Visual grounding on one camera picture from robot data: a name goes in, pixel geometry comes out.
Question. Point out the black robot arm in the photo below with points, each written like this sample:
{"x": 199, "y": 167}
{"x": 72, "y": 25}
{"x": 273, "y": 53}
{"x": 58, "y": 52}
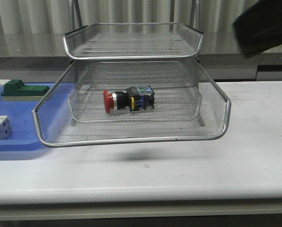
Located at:
{"x": 259, "y": 28}

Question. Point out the green terminal block module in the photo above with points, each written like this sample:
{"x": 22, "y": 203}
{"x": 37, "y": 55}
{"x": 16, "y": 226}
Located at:
{"x": 17, "y": 90}

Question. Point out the blue plastic tray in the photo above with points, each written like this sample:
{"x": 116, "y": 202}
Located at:
{"x": 35, "y": 124}

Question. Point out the red emergency stop push button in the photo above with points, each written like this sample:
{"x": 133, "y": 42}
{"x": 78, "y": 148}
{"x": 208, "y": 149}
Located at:
{"x": 136, "y": 98}

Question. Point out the grey metal rack frame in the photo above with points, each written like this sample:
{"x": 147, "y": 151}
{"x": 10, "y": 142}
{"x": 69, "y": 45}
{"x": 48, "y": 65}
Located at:
{"x": 195, "y": 28}

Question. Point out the mesh rack tray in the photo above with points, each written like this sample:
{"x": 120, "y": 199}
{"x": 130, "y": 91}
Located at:
{"x": 165, "y": 74}
{"x": 134, "y": 40}
{"x": 88, "y": 106}

